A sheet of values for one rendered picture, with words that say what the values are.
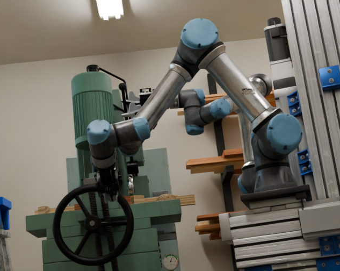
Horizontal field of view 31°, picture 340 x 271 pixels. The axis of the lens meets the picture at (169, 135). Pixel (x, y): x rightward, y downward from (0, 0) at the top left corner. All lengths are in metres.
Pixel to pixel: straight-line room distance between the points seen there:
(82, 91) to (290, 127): 1.01
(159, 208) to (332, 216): 0.75
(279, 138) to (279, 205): 0.23
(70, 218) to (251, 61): 3.25
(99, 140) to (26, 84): 3.51
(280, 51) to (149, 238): 0.89
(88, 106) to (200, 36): 0.76
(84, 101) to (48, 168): 2.52
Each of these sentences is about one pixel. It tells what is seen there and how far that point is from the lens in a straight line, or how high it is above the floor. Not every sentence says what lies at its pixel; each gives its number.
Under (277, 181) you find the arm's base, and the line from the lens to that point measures 2.01.
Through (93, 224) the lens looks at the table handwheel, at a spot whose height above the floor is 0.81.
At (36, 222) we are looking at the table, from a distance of 2.40.
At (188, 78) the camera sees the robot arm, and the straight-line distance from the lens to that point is 2.11.
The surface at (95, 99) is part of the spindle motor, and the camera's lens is 2.57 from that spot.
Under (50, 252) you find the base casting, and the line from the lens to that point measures 2.37.
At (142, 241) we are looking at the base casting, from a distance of 2.33.
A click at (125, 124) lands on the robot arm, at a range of 1.88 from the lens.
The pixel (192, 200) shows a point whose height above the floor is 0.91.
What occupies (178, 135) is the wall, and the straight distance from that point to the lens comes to 5.03.
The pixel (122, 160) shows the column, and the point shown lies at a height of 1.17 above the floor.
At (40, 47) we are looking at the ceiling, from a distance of 5.14.
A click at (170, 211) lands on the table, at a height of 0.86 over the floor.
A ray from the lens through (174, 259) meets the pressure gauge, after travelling 2.26.
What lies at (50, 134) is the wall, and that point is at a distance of 5.13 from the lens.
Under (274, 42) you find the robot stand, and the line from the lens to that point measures 2.46.
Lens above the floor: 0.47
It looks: 17 degrees up
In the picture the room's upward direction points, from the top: 7 degrees counter-clockwise
